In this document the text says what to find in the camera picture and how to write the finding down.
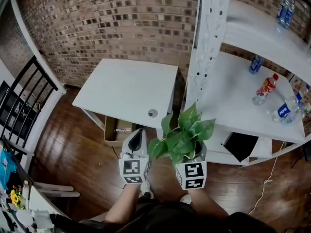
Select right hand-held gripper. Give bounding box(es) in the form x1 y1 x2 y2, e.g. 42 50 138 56
175 141 207 190

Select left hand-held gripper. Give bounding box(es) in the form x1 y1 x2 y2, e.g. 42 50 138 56
118 127 151 184

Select green potted plant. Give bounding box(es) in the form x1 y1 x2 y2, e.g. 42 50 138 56
147 101 217 167

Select person's right forearm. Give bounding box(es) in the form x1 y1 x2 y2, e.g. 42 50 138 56
190 187 230 220

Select person's left forearm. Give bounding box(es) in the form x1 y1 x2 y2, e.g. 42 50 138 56
104 183 142 225

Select person's right shoe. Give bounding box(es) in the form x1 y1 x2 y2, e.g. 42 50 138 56
179 194 193 205

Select person's shoe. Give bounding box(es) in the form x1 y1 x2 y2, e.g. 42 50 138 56
139 181 155 200
179 194 193 205

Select cardboard box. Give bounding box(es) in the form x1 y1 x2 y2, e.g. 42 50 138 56
104 115 137 148

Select person's left shoe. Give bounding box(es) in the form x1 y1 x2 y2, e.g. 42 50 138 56
139 181 155 200

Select person's black clothing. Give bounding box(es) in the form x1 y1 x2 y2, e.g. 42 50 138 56
50 197 277 233

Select black cloth bag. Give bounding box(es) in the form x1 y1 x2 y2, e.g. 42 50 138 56
220 132 259 163

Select white table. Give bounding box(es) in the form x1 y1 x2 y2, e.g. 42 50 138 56
71 58 179 140

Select white metal shelf rack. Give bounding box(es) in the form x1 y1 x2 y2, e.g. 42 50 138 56
184 0 311 167

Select clear bottle blue white label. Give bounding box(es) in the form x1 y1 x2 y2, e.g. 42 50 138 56
271 93 304 124

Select red label drink bottle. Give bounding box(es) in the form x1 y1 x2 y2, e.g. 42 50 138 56
251 73 279 106

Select black metal railing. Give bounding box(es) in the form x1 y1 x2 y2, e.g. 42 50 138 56
0 55 59 150

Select blue drink bottle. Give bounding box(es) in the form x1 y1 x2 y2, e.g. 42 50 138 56
248 54 265 75

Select yellow artificial flowers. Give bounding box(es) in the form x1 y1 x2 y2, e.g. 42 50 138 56
9 184 26 209

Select blue box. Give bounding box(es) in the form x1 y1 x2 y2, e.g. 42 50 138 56
0 149 17 190

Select clear water bottle blue label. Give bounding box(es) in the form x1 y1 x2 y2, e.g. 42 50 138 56
276 0 296 30

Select white cable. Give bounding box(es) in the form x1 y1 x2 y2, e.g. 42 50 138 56
247 141 285 216

